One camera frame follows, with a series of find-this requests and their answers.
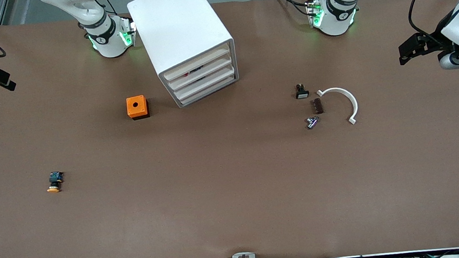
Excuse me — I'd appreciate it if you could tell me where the brown terminal block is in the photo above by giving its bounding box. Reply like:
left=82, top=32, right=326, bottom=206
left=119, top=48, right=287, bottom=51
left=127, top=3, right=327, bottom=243
left=310, top=98, right=324, bottom=115

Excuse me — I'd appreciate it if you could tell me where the black base cable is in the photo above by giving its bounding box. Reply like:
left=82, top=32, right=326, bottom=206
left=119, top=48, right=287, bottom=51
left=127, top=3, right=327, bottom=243
left=91, top=0, right=119, bottom=17
left=272, top=0, right=312, bottom=18

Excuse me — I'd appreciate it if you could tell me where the white half-ring clamp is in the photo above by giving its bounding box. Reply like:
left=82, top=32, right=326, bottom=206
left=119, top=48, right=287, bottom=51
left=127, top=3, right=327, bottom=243
left=316, top=86, right=360, bottom=128

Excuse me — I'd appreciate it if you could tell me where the orange box with hole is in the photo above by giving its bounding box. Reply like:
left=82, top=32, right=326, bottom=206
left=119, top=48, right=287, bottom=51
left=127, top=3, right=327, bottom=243
left=126, top=95, right=151, bottom=121

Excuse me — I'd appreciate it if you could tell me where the black right base cable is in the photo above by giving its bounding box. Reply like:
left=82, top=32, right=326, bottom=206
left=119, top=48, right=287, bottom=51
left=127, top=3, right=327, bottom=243
left=91, top=0, right=119, bottom=17

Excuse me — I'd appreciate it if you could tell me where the white drawer cabinet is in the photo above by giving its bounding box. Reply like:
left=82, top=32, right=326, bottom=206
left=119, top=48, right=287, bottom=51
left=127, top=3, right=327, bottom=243
left=126, top=0, right=241, bottom=113

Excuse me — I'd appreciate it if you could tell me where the black switch with white cap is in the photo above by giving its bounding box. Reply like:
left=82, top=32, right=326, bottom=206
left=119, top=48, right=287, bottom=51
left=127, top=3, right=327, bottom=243
left=295, top=83, right=310, bottom=99

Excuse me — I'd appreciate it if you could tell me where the black left base cable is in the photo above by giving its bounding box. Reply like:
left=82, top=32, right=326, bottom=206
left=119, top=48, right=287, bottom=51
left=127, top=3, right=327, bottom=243
left=272, top=0, right=312, bottom=18

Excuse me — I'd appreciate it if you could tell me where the yellow emergency stop button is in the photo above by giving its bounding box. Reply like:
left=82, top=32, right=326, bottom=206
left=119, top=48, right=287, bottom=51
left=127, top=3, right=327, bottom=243
left=45, top=171, right=66, bottom=194

